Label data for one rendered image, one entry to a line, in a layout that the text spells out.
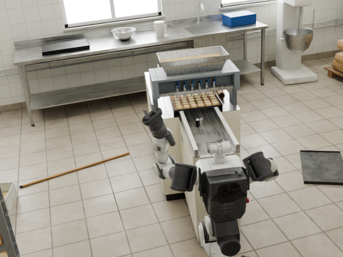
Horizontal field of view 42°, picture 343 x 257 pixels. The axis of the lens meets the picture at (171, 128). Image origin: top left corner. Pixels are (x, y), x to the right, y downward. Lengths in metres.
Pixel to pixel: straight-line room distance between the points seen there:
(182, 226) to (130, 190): 0.76
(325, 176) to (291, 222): 0.79
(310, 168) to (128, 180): 1.80
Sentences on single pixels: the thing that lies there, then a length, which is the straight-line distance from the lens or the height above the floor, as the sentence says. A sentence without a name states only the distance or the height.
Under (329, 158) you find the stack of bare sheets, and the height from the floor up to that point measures 0.02.
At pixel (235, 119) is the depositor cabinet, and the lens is 3.84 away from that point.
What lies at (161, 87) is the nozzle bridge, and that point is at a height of 1.09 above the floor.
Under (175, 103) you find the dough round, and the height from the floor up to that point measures 0.91.
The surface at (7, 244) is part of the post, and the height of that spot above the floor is 1.17.
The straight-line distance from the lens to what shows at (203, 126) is 3.52.
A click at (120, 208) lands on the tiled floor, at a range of 4.13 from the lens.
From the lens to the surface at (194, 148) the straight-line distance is 3.09.
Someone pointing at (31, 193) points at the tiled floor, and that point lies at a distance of 4.64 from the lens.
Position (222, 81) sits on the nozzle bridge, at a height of 1.08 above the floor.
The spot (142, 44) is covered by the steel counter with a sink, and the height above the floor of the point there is 0.87.
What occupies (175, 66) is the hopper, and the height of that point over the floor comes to 1.27.
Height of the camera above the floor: 2.37
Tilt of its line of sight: 26 degrees down
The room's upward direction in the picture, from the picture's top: 5 degrees counter-clockwise
